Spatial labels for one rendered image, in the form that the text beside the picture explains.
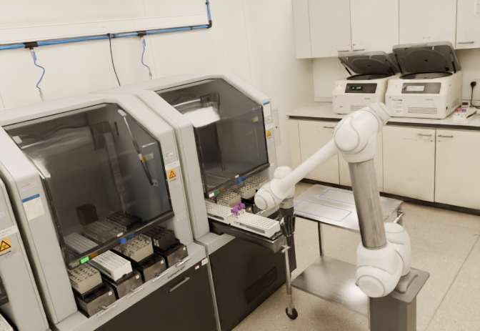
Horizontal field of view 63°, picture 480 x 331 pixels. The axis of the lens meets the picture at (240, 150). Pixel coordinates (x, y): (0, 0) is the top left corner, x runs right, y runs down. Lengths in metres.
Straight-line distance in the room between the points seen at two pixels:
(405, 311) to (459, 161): 2.28
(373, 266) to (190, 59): 2.58
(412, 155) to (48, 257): 3.34
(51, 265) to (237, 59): 2.83
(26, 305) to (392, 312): 1.61
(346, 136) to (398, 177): 2.88
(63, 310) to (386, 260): 1.43
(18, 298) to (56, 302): 0.17
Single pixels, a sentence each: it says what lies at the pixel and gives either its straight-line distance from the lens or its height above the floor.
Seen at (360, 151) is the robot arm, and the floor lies 1.41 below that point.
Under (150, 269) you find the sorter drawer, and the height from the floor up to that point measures 0.79.
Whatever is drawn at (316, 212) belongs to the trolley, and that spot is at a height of 0.82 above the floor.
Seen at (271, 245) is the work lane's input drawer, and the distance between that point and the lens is 2.18.
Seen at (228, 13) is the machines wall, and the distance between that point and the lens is 4.12.
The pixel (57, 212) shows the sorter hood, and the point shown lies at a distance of 1.91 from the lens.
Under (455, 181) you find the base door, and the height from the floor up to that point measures 0.33.
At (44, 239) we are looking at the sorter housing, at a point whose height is 1.15.
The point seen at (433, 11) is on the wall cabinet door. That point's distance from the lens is 4.26.
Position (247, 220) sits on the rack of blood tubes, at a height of 0.86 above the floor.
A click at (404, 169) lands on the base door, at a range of 4.30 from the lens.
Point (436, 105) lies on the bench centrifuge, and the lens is 4.04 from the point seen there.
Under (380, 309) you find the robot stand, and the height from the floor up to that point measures 0.58.
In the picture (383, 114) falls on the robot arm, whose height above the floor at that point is 1.51.
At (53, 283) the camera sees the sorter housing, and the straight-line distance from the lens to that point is 2.02.
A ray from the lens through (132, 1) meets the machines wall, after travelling 3.43.
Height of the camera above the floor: 1.89
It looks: 17 degrees down
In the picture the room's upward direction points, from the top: 7 degrees counter-clockwise
